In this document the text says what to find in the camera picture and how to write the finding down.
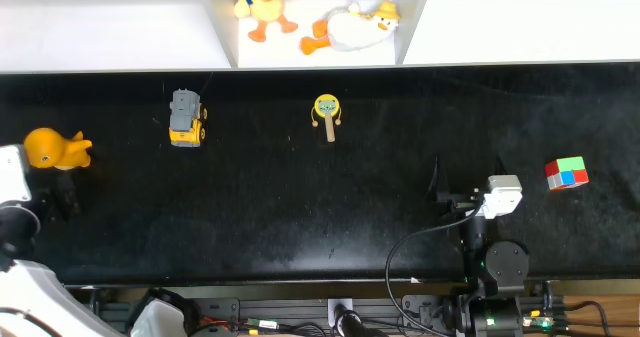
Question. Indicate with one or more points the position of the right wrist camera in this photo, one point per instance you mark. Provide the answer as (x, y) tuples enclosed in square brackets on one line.
[(502, 194)]

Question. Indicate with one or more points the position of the mounting rail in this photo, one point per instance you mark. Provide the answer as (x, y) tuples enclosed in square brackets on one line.
[(300, 317)]

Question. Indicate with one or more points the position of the yellow rubber duck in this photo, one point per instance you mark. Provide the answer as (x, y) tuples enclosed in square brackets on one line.
[(52, 149)]

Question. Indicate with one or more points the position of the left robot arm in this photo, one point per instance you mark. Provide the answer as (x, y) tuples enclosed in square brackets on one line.
[(35, 292)]

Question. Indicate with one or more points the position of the yellow rattle drum toy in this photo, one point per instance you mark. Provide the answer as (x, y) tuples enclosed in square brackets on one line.
[(327, 107)]

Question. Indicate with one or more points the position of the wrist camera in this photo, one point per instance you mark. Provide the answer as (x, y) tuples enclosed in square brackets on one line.
[(502, 194), (11, 174)]

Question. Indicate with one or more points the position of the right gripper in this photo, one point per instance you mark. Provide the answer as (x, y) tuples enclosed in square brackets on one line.
[(457, 202)]

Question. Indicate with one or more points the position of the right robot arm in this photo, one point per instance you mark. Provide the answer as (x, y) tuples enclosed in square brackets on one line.
[(505, 264)]

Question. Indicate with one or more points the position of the grey and yellow toy truck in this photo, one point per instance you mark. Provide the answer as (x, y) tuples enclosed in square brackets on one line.
[(186, 119)]

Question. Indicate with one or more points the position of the white shelf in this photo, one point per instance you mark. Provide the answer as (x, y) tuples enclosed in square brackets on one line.
[(100, 32)]

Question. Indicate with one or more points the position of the yellow plush duck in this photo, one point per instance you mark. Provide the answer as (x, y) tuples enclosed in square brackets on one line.
[(267, 8)]

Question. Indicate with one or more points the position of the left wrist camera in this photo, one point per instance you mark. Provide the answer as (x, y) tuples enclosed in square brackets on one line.
[(11, 174)]

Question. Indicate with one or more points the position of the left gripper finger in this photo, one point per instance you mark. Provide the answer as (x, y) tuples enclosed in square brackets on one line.
[(66, 194)]

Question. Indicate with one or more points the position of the white plush duck with hat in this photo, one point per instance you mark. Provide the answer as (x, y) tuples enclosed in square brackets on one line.
[(355, 29)]

